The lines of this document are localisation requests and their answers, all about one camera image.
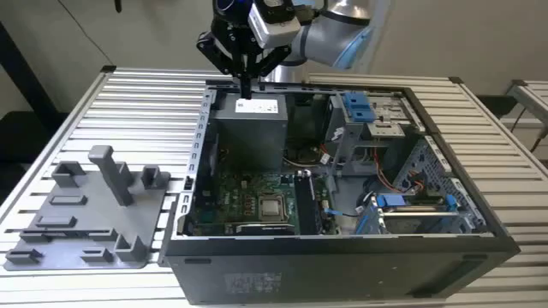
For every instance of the blue disk carrier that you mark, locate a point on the blue disk carrier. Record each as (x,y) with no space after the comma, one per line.
(391,200)

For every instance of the black frame post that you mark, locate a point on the black frame post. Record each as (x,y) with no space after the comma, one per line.
(23,70)

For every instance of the grey parts rack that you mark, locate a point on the grey parts rack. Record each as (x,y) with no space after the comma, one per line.
(99,218)

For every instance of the black PC case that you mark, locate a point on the black PC case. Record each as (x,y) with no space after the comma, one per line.
(321,276)

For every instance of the blue plastic drive bracket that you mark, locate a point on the blue plastic drive bracket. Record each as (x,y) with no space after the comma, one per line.
(357,107)

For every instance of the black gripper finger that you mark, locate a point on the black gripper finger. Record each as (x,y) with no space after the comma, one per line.
(273,61)
(217,54)

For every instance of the black chair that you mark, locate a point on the black chair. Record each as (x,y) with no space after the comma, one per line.
(496,106)

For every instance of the neighbouring metal slat table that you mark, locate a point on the neighbouring metal slat table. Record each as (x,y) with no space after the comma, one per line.
(532,93)

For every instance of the CPU socket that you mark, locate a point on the CPU socket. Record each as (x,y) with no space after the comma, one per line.
(272,194)

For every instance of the CPU with silver top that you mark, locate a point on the CPU with silver top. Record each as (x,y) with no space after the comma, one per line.
(272,208)

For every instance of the black table corner cap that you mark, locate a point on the black table corner cap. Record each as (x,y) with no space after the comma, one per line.
(519,82)
(108,68)
(456,80)

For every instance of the black camera bracket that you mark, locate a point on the black camera bracket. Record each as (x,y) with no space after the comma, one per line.
(305,14)

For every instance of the silver hard disk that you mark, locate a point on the silver hard disk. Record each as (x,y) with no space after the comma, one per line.
(411,221)

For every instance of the green motherboard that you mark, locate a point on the green motherboard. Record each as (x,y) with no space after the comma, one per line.
(256,183)

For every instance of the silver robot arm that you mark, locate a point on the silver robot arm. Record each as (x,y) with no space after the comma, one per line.
(325,41)

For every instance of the black graphics card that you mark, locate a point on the black graphics card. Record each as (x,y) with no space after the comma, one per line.
(265,229)

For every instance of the grey power supply unit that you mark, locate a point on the grey power supply unit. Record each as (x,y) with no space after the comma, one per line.
(248,141)

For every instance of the grey metal drive cage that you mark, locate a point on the grey metal drive cage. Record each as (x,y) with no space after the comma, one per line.
(353,150)

